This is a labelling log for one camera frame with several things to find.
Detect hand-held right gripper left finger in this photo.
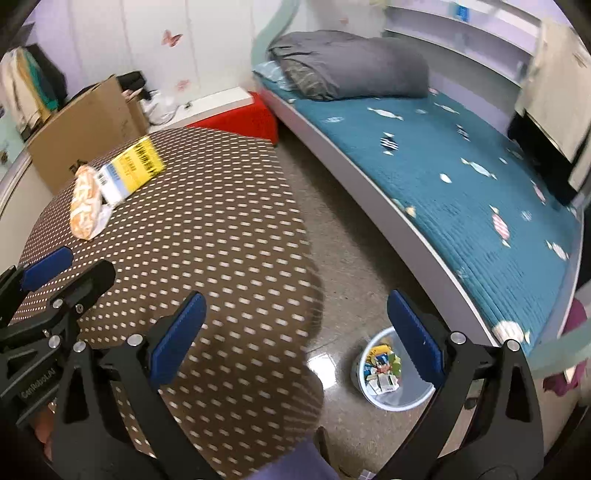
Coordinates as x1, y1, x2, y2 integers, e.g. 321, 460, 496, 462
51, 292, 218, 480

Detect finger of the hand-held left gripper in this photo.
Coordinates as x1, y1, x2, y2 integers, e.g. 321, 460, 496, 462
0, 247, 75, 328
0, 259, 116, 365

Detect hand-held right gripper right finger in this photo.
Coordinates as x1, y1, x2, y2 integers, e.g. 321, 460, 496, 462
369, 290, 546, 480

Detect light blue waste bin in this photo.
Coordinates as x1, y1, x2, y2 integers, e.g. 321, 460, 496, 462
351, 327, 437, 411

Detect person's left hand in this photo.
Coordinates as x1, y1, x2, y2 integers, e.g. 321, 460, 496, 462
34, 404, 58, 462

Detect orange bread packet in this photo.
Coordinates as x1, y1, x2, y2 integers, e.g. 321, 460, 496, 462
69, 165, 112, 241

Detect white low cabinet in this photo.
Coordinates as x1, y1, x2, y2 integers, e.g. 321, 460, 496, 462
0, 138, 47, 222

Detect yellow white box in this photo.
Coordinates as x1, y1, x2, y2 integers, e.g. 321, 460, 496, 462
98, 136, 167, 206

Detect brown polka dot tablecloth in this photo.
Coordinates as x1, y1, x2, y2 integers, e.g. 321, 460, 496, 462
9, 127, 326, 478

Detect cardboard box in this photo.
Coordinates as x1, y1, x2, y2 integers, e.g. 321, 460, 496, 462
25, 74, 151, 195

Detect purple cloth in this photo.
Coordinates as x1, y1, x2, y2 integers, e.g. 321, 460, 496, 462
542, 298, 591, 398

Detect person's leg blue trousers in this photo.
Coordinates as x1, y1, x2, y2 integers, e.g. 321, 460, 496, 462
249, 436, 352, 480

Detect blue quilted bed pad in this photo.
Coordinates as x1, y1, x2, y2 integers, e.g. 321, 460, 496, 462
256, 88, 580, 344

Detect cream hanging jacket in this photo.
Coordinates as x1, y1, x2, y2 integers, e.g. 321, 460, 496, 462
0, 48, 42, 134

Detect white plastic bag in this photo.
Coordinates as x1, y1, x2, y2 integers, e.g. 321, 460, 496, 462
148, 90, 181, 125

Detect green hanging garment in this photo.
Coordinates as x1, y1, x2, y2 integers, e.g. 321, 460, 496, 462
23, 48, 58, 112

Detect black cloth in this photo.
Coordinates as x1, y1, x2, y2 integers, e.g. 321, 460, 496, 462
117, 71, 151, 100

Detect black hanging jacket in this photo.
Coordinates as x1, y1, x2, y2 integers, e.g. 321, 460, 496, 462
34, 44, 70, 104

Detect black hanging garment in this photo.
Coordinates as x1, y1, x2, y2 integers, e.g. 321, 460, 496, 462
508, 113, 583, 206

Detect white wardrobe doors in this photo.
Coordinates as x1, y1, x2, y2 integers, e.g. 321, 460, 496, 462
69, 0, 287, 125

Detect striped blue pillow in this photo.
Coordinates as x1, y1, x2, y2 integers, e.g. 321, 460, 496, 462
253, 60, 296, 92

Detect grey duvet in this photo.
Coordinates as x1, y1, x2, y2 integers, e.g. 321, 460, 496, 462
268, 30, 430, 101

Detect cream sweater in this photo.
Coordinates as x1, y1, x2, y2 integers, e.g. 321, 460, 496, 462
515, 21, 591, 192

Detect checked grey pillow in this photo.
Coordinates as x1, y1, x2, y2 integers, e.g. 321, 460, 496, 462
279, 58, 333, 100

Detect white wall shelf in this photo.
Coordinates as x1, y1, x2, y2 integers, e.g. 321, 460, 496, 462
383, 0, 541, 88

